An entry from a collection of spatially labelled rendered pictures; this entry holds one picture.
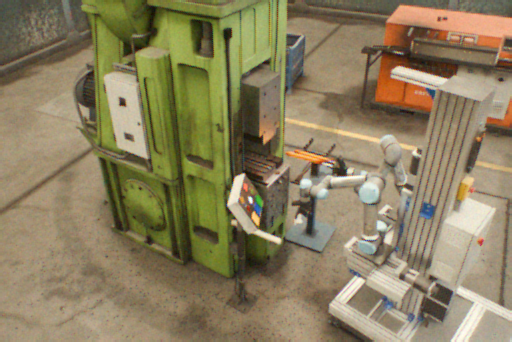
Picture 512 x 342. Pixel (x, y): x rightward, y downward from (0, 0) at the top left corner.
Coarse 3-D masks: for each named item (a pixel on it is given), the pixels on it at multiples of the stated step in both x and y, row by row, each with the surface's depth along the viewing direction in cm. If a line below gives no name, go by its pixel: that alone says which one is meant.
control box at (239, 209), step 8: (240, 176) 337; (240, 184) 327; (248, 184) 337; (232, 192) 324; (240, 192) 320; (248, 192) 332; (256, 192) 344; (232, 200) 315; (240, 200) 315; (248, 200) 327; (232, 208) 314; (240, 208) 313; (240, 216) 317; (248, 216) 318; (248, 224) 320; (248, 232) 325
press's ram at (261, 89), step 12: (252, 72) 345; (264, 72) 345; (276, 72) 345; (252, 84) 328; (264, 84) 328; (276, 84) 344; (252, 96) 331; (264, 96) 334; (276, 96) 350; (252, 108) 336; (264, 108) 339; (276, 108) 356; (252, 120) 342; (264, 120) 345; (276, 120) 362; (252, 132) 348
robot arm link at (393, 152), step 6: (396, 144) 325; (390, 150) 324; (396, 150) 322; (390, 156) 323; (396, 156) 322; (384, 162) 328; (390, 162) 323; (396, 162) 323; (384, 168) 327; (390, 168) 327; (384, 174) 329; (360, 198) 340
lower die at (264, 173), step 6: (246, 156) 394; (252, 156) 394; (246, 162) 387; (252, 162) 385; (264, 162) 386; (270, 162) 387; (258, 168) 380; (264, 168) 380; (252, 174) 378; (258, 174) 375; (264, 174) 375; (270, 174) 383; (264, 180) 377
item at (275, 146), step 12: (276, 0) 334; (276, 12) 339; (276, 24) 344; (276, 36) 350; (276, 60) 362; (276, 132) 401; (252, 144) 410; (264, 144) 402; (276, 144) 409; (264, 156) 409
